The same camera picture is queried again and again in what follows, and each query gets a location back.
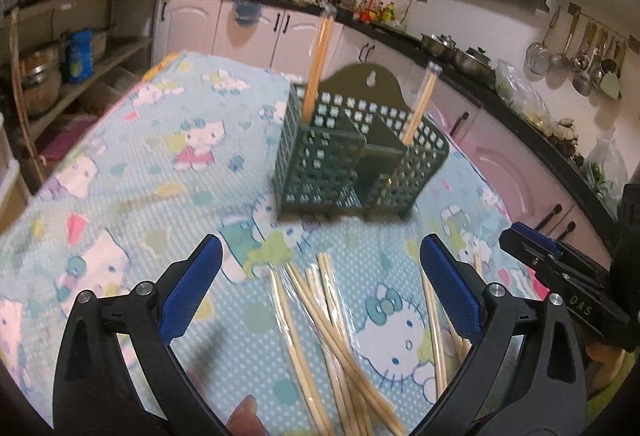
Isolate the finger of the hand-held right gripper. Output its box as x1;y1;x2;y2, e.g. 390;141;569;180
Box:
499;235;631;352
509;223;617;277

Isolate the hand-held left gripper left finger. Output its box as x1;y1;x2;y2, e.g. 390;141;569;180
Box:
52;233;226;436

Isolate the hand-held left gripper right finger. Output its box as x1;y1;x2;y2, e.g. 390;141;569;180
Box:
410;233;588;436

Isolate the pile of chopsticks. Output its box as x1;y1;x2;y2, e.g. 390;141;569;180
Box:
267;253;483;436

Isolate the bamboo chopstick pair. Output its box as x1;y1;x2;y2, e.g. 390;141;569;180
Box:
400;63;442;147
301;13;335;124

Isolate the green plastic utensil basket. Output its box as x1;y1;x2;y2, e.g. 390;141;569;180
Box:
272;63;451;222

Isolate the row of hanging kitchen utensils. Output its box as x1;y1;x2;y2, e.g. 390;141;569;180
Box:
525;3;628;99

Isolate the person's right hand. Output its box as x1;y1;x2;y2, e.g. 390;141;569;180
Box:
586;341;627;398

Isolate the person's left hand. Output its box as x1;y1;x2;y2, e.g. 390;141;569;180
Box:
226;395;262;436

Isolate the clear plastic bag of greens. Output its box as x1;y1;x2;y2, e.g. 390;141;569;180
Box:
582;128;626;197

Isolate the cartoon cat printed blanket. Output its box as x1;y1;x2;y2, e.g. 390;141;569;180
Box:
0;51;551;436

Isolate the heap of garlic bulbs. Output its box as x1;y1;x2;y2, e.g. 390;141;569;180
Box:
545;118;581;152

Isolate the clear plastic bag of vegetables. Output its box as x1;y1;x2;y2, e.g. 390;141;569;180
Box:
495;61;556;127

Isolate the steel pot with lid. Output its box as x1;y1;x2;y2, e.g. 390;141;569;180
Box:
452;46;496;77
420;33;458;59

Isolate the wooden shelf unit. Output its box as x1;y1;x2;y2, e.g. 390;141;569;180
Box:
0;0;161;197

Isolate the blue snack bag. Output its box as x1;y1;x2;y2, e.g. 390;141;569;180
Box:
62;28;96;84

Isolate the large metal pot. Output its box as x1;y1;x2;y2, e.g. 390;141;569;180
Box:
17;43;63;117

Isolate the long wooden stick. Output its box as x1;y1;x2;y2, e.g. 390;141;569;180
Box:
10;8;46;192

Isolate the blue hanging plastic bag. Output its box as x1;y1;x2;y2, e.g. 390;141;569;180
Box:
232;1;261;24

